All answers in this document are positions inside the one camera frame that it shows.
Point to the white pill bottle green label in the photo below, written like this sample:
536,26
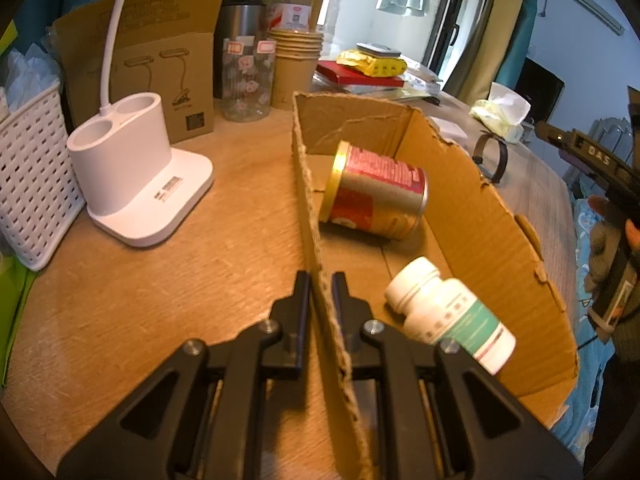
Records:
450,310

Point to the white desk lamp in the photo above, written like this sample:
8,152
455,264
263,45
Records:
145,185

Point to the red and gold tin can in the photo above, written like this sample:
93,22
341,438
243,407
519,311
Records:
380,195

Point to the clear plastic bags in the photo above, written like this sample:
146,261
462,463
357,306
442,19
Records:
25,75

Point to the black television screen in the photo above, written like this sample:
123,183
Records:
540,87

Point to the yellow snack packet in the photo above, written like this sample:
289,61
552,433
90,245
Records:
380,66

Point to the black window frame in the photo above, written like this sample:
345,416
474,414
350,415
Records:
455,10

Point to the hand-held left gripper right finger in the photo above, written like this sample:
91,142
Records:
340,310

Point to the brown cardboard lamp packaging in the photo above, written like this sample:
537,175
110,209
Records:
185,85

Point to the stainless steel tumbler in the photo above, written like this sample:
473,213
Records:
240,20

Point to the small white box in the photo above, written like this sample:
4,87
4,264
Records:
450,127

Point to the grey flat case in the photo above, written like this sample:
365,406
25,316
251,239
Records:
377,50

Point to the person's right hand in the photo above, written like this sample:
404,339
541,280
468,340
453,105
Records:
602,250

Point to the grey radiator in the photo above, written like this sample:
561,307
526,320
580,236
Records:
607,132

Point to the olive curtain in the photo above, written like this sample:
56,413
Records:
480,35

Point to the floral clear glass cup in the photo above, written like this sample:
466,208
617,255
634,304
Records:
247,85

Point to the white air conditioner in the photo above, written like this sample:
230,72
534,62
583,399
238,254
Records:
585,2

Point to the yellow-green tissue pack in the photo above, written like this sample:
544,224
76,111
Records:
500,115

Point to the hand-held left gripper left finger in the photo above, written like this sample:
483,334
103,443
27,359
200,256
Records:
305,320

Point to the red book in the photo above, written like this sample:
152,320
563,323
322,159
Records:
345,76

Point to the green bag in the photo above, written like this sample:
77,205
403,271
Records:
12,310

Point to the white plastic woven basket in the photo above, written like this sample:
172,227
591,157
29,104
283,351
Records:
30,175

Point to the blue printed bed sheet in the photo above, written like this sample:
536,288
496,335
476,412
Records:
582,240

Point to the stack of brown paper cups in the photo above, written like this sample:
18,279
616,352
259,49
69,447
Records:
295,80

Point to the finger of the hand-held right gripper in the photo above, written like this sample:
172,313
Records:
590,152

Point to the torn brown cardboard box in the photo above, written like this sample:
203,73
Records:
480,220

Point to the pile of papers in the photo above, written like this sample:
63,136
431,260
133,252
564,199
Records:
400,93

